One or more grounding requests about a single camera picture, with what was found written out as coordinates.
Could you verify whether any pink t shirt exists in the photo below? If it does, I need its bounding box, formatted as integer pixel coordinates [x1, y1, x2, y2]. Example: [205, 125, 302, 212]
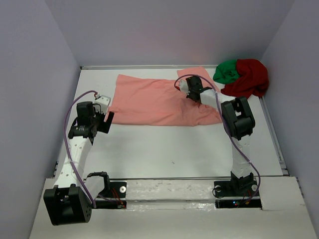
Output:
[109, 75, 221, 126]

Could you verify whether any red t shirt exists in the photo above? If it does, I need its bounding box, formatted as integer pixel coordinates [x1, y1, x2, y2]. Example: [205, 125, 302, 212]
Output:
[221, 59, 269, 98]

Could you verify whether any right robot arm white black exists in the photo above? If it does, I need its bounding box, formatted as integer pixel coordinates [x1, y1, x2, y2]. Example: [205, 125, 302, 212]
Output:
[178, 75, 258, 199]

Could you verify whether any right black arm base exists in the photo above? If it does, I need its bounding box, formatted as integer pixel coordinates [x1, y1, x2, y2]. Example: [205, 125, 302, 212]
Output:
[212, 181, 262, 209]

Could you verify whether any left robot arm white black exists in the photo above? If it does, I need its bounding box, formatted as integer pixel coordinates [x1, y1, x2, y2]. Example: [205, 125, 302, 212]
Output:
[43, 96, 114, 226]

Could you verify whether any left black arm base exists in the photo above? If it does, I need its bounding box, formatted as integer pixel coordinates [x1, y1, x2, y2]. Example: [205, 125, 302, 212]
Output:
[95, 180, 127, 210]

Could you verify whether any green t shirt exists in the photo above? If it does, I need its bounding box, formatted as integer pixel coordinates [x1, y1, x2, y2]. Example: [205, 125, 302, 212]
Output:
[213, 60, 240, 85]

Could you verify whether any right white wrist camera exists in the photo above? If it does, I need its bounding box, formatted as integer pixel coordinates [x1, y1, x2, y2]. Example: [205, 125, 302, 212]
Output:
[174, 80, 189, 95]

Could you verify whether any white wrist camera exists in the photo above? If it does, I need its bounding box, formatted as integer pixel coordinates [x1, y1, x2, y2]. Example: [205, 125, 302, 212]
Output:
[174, 80, 189, 95]
[93, 93, 111, 115]

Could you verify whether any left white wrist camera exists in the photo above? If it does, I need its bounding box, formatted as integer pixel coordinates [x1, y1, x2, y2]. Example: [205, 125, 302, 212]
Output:
[93, 93, 111, 115]

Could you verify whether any aluminium back rail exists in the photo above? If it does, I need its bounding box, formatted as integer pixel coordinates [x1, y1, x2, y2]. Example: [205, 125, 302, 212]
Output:
[80, 65, 217, 70]

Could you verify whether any aluminium left side rail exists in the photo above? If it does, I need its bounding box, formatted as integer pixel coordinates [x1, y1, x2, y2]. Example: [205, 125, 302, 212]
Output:
[51, 160, 59, 179]

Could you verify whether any aluminium front rail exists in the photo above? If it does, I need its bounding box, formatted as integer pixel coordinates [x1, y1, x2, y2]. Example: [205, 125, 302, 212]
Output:
[110, 176, 231, 181]

